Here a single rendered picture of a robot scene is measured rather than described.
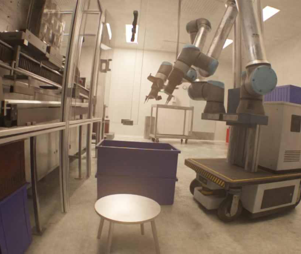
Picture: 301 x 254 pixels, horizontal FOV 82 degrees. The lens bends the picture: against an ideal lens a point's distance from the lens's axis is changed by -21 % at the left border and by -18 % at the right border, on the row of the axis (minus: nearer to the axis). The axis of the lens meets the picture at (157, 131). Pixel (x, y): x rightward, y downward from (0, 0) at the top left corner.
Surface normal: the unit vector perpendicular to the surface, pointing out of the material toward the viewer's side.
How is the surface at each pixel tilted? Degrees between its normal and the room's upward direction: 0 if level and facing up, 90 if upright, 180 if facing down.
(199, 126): 90
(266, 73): 95
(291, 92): 90
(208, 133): 90
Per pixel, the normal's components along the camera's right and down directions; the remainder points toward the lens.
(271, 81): -0.15, 0.15
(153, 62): 0.13, 0.08
